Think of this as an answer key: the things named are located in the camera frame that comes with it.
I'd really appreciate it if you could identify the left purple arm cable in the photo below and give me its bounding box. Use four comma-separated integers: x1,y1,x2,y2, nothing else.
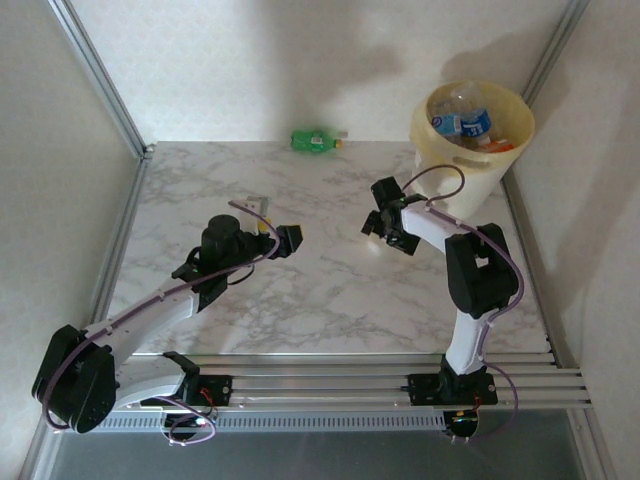
42,199,281,447

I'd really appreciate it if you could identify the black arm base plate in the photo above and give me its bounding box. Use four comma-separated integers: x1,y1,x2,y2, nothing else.
407,372,497,406
141,374,234,407

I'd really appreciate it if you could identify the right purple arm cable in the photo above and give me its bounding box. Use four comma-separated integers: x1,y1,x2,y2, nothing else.
398,164,526,442

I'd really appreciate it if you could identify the blue label water bottle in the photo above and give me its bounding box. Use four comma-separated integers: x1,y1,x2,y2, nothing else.
460,107,495,140

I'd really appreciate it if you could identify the aluminium mounting rail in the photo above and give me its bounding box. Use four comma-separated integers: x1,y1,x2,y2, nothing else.
112,352,596,416

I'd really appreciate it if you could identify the aluminium frame lower rail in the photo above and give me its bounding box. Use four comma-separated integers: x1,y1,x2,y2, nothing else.
567,409,614,480
18,429,64,480

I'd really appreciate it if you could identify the aluminium frame post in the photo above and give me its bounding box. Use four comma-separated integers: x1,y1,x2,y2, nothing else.
47,0,156,160
520,0,594,101

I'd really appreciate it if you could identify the yellow bin liner bag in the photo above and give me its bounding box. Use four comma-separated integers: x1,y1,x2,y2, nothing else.
410,79,536,166

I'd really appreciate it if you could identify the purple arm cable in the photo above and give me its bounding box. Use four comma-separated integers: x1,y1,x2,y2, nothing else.
42,199,281,447
398,164,526,442

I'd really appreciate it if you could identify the white plastic bin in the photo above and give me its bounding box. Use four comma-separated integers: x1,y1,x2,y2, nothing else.
409,79,536,221

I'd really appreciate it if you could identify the grey slotted cable duct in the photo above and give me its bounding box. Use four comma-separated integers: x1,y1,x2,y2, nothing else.
94,410,447,434

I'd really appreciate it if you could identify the green plastic bottle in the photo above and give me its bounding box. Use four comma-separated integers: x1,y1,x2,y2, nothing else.
290,129,350,154

